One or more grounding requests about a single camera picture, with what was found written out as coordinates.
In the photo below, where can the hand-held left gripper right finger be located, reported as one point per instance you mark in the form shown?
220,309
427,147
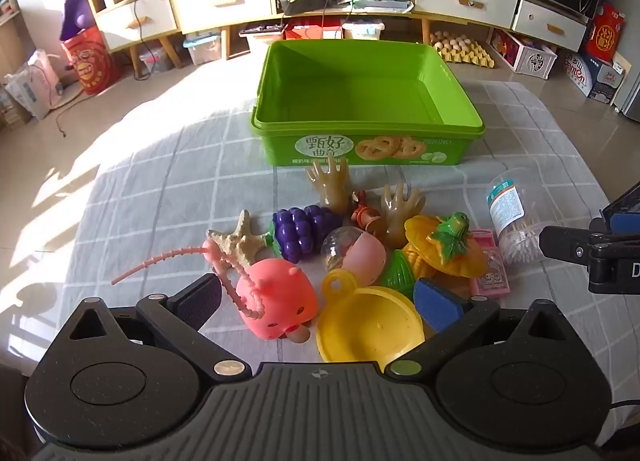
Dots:
440,306

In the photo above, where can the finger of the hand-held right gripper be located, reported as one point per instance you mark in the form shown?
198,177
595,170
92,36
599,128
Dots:
625,221
565,243

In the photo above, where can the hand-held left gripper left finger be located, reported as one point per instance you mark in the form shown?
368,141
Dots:
200,302

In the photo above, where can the yellow toy pumpkin green stem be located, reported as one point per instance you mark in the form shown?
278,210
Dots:
450,261

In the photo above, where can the green and yellow toy corn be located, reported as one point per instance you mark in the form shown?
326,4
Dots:
400,271

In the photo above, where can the clear cotton swab jar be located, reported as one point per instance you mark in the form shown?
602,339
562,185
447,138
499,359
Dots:
515,221

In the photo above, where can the pink card pack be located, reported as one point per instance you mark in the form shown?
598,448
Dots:
492,281

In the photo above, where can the beige starfish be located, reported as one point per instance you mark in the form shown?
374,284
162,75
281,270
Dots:
240,241

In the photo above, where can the clear and pink capsule ball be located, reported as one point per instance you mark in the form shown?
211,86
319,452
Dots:
350,253

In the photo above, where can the green plastic box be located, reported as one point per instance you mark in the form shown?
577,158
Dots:
350,91

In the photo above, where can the translucent brown toy hand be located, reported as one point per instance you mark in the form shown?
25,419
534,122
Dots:
332,191
397,221

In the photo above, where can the red-brown toy crab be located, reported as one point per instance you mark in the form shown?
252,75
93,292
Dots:
367,218

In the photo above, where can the purple toy grapes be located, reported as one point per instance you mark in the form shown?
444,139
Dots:
300,233

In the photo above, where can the grey checked blanket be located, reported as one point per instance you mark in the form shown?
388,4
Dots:
175,166

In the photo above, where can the blue and white cardboard box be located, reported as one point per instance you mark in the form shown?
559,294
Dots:
595,76

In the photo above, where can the white printed crate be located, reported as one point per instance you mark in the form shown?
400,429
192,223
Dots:
535,58

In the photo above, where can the yellow egg tray with eggs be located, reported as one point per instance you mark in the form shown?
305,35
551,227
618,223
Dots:
460,48

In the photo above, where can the small clear storage bin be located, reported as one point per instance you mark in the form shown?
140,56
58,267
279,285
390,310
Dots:
155,61

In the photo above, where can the clear bin with blue lid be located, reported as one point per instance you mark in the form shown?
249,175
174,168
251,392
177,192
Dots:
202,48

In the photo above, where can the red printed bag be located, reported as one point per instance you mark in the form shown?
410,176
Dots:
92,63

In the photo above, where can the white storage bin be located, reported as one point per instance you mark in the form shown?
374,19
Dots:
364,31
262,43

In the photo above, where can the white shopping bag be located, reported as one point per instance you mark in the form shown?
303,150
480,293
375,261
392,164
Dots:
35,86

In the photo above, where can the black keyboard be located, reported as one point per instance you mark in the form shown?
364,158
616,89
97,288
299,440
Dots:
260,29

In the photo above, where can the red flat box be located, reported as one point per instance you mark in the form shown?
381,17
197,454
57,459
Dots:
312,32

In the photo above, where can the purple plastic seat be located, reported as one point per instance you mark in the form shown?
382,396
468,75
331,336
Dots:
75,11

